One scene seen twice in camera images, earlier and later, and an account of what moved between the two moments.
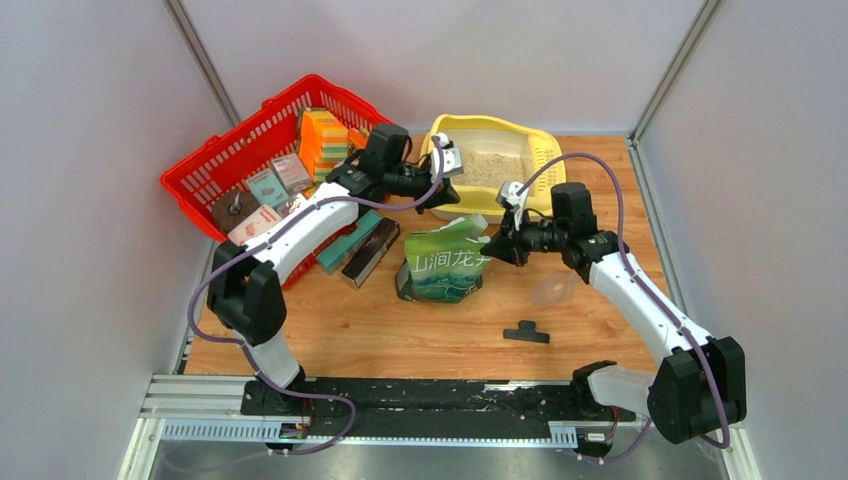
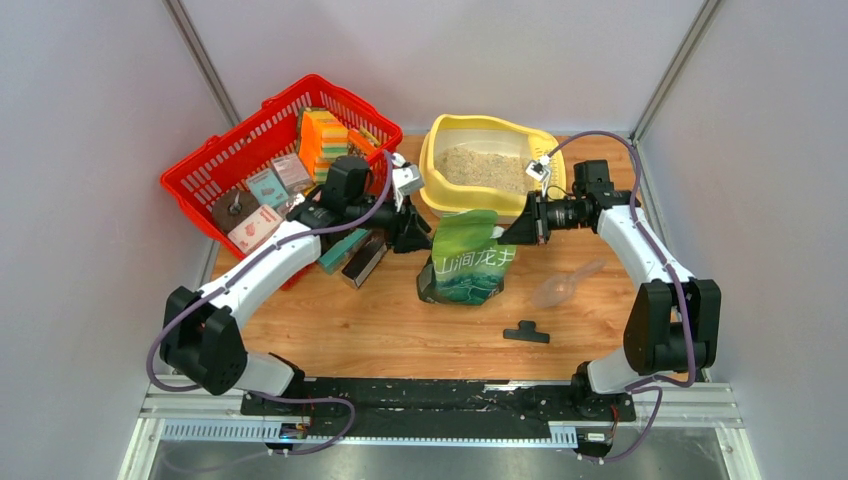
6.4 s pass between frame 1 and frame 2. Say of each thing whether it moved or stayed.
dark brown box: stayed
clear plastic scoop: stayed
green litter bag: moved
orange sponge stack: stayed
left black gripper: moved
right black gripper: moved
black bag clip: stayed
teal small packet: stayed
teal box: stayed
